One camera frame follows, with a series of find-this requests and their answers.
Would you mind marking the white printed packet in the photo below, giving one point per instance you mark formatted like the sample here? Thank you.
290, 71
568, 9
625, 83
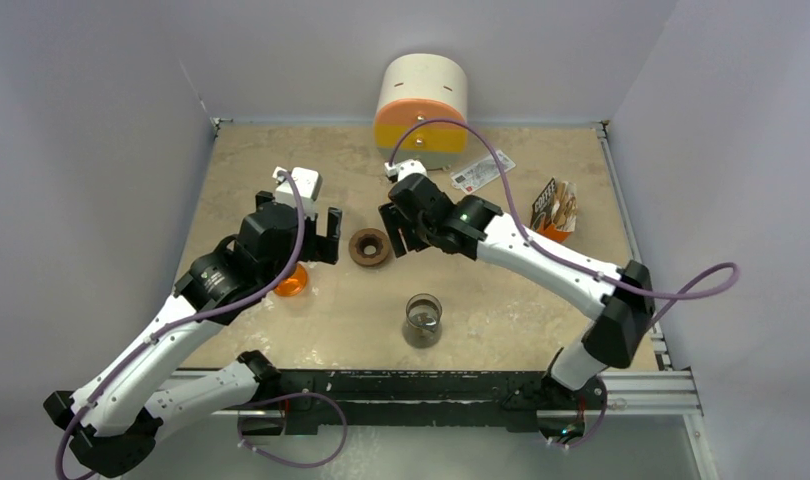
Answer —
476, 175

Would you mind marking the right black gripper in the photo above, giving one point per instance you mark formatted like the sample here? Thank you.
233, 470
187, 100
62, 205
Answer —
404, 220

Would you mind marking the round three-drawer storage box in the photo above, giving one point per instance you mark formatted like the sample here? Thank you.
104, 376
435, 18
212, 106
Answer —
417, 87

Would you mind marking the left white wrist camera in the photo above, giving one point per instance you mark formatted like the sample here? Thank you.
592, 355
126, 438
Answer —
298, 186

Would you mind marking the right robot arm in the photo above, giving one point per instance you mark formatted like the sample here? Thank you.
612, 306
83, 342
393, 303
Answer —
607, 294

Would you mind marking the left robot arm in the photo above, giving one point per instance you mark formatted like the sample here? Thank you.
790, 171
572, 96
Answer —
113, 423

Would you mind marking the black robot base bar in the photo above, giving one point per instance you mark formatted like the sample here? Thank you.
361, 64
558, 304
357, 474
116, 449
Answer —
516, 401

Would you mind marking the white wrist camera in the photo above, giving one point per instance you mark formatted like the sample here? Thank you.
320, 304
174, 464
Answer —
298, 186
399, 171

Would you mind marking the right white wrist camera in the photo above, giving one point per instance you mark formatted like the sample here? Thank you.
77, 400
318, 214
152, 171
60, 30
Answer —
399, 171

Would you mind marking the glass carafe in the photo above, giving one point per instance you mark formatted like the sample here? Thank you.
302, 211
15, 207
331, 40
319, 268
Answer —
422, 322

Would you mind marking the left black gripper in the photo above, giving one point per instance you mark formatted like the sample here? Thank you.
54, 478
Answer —
319, 246

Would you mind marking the orange coffee filter box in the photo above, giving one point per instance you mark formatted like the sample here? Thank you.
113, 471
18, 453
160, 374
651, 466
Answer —
554, 211

